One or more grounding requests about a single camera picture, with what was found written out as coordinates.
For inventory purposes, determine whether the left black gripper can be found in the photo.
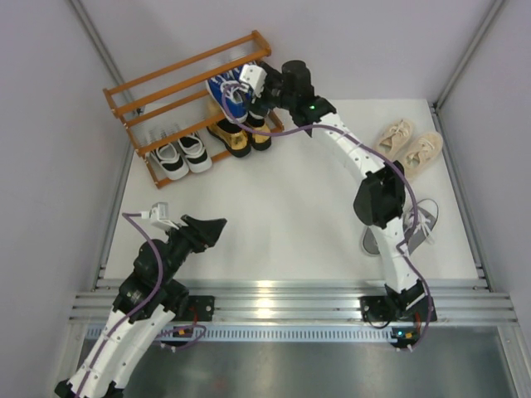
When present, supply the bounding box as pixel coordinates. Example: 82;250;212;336
159;214;227;285

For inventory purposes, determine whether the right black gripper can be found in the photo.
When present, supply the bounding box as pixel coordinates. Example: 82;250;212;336
241;65;293;119

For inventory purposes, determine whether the blue canvas sneaker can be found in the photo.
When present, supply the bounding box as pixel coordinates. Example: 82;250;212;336
206;72;248;123
227;64;254;108

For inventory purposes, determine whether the gold loafer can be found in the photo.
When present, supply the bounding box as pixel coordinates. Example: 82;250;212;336
207;116;251;158
246;113;272;151

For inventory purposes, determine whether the black white sneaker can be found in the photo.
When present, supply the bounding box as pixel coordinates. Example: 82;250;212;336
150;143;189;181
178;133;212;173

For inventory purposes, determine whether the beige sneaker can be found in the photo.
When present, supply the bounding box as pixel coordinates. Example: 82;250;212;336
399;132;444;180
373;119;415;158

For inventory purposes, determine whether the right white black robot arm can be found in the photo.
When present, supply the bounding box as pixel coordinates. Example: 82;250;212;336
239;61;436;323

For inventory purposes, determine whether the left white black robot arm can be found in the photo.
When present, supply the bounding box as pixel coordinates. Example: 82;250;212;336
55;215;227;397

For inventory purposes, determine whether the orange wooden shoe shelf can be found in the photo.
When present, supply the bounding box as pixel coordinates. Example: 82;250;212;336
103;30;272;189

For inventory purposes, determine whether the left grey canvas sneaker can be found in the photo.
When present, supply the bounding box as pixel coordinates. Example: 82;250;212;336
361;228;380;256

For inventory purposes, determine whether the grey canvas sneaker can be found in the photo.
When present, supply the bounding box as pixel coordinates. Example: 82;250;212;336
403;198;439;254
361;228;380;256

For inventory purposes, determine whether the right grey canvas sneaker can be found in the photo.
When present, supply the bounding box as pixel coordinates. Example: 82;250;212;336
403;198;439;254

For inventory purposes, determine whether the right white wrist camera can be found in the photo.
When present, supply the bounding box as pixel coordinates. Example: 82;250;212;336
238;64;266;98

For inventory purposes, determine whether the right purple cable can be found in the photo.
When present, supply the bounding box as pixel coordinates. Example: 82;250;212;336
221;80;435;349

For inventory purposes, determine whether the purple cable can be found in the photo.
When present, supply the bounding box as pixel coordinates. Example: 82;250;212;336
72;211;207;398
221;80;435;349

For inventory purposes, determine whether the aluminium rail frame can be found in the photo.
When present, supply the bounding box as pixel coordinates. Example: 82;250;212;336
68;279;519;323

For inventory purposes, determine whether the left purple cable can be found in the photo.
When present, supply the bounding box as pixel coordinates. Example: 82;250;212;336
72;211;207;398

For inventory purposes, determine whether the perforated grey cable tray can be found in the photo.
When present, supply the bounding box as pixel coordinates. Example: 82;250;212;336
85;323;416;342

